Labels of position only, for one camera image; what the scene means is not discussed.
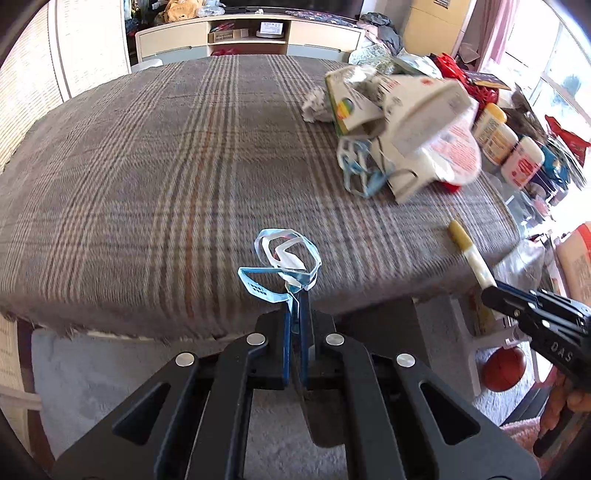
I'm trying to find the white cardboard box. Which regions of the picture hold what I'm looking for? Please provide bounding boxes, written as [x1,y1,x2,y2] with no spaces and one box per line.
[379,75,472,156]

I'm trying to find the red ball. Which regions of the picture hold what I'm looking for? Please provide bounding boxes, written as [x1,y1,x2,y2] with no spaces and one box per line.
[482,347,527,392]

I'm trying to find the cream grey tv cabinet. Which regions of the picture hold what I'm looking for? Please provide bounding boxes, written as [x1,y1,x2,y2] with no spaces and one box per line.
[135,13,363,63]

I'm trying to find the yellow capped white tube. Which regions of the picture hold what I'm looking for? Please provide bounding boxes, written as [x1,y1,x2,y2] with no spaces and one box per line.
[448,220,497,290]

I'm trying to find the person's right hand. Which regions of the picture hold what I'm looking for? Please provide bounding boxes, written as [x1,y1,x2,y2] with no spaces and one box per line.
[539,369,591,437]

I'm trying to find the yellow plush toy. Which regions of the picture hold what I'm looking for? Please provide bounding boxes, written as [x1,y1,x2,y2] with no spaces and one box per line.
[162,0,204,23]

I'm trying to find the plaid grey table cloth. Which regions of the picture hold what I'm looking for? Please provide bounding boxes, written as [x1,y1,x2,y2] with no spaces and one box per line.
[1,55,520,339]

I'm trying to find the white pink-label bottle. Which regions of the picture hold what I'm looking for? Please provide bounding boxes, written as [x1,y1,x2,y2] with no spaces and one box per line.
[501,136,545,189]

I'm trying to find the bamboo folding screen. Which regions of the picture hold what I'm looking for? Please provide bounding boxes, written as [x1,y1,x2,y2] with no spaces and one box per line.
[1,0,130,164]

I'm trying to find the white rainbow-logo carton box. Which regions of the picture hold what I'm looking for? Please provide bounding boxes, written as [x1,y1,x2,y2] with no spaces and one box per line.
[325,65,384,136]

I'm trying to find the yellow-capped white bottle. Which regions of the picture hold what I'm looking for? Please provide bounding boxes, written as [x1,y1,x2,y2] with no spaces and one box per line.
[472,103,507,147]

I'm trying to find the white orange-label bottle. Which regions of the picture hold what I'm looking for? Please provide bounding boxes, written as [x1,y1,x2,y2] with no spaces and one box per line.
[482,123,519,166]

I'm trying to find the beige standing air conditioner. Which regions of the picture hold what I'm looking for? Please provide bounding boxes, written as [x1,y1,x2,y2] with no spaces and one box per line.
[403,0,476,56]

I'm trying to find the red openwork basket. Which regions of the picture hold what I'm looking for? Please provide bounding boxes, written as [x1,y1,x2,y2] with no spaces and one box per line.
[430,53,499,111]

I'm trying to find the grey white mailer bag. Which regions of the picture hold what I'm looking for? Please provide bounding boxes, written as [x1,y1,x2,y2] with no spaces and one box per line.
[393,49,443,79]

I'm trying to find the red cup with foil lid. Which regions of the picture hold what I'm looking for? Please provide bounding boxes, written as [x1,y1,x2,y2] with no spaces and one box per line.
[426,113,482,193]

